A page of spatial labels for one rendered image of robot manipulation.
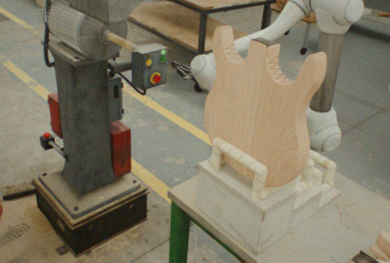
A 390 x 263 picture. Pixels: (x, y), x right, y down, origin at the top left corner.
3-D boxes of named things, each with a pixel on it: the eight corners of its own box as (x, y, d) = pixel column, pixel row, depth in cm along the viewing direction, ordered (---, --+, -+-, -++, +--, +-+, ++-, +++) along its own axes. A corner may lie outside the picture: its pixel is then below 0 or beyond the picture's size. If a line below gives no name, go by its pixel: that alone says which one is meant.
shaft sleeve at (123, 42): (114, 36, 183) (108, 41, 182) (111, 31, 181) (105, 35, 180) (138, 49, 172) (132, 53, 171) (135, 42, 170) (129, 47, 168)
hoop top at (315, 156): (285, 147, 154) (287, 139, 152) (290, 144, 156) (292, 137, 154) (331, 173, 141) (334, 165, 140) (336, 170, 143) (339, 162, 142)
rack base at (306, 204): (225, 189, 145) (227, 168, 140) (255, 171, 155) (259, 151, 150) (288, 234, 127) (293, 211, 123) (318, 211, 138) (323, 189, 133)
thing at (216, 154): (208, 167, 126) (210, 142, 121) (215, 164, 128) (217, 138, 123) (215, 173, 124) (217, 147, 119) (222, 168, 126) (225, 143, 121)
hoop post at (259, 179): (248, 196, 115) (253, 169, 111) (256, 192, 117) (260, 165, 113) (257, 203, 113) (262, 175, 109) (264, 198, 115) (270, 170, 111)
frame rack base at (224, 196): (193, 206, 136) (196, 164, 127) (225, 188, 145) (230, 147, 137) (256, 257, 119) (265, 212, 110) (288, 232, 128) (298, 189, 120)
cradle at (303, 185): (283, 197, 128) (284, 189, 126) (304, 182, 135) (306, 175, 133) (292, 203, 126) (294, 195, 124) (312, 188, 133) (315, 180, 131)
